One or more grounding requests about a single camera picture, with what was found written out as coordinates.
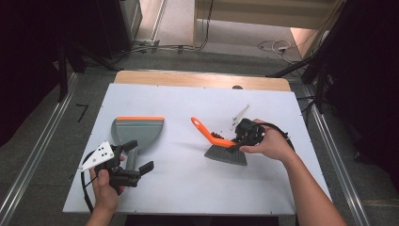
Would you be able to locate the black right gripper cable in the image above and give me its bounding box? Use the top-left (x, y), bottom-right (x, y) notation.
top-left (247, 121), bottom-right (296, 153)

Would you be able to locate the white floor cable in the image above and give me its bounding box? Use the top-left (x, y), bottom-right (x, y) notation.
top-left (257, 39), bottom-right (294, 57)

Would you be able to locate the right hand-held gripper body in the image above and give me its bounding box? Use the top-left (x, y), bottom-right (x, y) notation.
top-left (229, 104), bottom-right (266, 149)

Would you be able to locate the wooden table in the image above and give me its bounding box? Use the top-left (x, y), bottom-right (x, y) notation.
top-left (113, 70), bottom-right (292, 92)

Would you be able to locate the person's left hand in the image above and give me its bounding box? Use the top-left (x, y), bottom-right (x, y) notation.
top-left (88, 154), bottom-right (126, 215)

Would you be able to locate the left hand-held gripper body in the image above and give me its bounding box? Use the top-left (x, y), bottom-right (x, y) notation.
top-left (78, 140), bottom-right (142, 189)

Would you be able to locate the dark cabinet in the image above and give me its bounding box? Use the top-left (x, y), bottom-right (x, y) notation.
top-left (95, 0), bottom-right (143, 60)

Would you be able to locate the aluminium floor rail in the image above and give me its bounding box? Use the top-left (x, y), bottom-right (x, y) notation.
top-left (0, 72), bottom-right (79, 226)
top-left (302, 84), bottom-right (373, 226)

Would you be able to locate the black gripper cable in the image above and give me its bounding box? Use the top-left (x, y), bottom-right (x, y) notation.
top-left (247, 121), bottom-right (296, 153)
top-left (80, 150), bottom-right (97, 215)

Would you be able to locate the black hanging cable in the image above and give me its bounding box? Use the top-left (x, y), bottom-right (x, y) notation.
top-left (200, 0), bottom-right (215, 51)

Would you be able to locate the grey dustpan with orange edge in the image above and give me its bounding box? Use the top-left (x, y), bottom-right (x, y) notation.
top-left (110, 116), bottom-right (166, 172)

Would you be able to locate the black metal stand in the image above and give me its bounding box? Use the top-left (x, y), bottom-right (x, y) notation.
top-left (56, 41), bottom-right (121, 103)

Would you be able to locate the orange brush with grey bristles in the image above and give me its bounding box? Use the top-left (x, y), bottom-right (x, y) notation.
top-left (190, 116), bottom-right (248, 167)

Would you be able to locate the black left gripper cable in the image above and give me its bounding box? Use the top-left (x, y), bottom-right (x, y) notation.
top-left (80, 150), bottom-right (97, 215)

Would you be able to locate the person's right hand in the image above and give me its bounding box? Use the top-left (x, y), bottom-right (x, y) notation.
top-left (239, 118), bottom-right (297, 165)

